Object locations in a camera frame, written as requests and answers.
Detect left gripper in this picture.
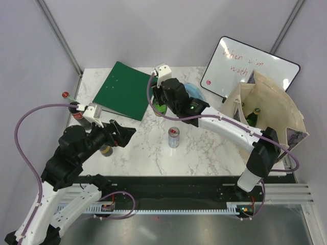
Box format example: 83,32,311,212
78,116,136,163

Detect beige canvas bag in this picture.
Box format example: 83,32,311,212
221,71,309,151

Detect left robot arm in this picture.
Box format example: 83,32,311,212
5,120,136,244

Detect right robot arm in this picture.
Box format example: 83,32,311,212
147,78,281,201

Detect silver beverage can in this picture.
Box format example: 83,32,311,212
168,127,180,148

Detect blue headphones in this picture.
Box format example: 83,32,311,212
184,83,206,102

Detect dark cola bottle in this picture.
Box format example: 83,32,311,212
68,107,91,130

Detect red capped clear bottle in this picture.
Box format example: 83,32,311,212
62,91,75,103

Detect small whiteboard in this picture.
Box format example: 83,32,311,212
200,36,300,98

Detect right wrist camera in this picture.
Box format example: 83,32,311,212
153,63,172,88

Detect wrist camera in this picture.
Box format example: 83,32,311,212
153,63,172,88
83,103,104,128

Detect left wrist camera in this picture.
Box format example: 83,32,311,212
83,103,104,128

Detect green ring binder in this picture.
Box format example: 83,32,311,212
92,62,150,121

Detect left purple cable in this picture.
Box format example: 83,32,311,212
14,103,86,240

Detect purple cable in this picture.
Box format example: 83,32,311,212
147,72,299,222
14,103,86,240

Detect white cable duct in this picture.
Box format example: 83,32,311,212
83,203,239,215

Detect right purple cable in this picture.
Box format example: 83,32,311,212
147,72,299,222

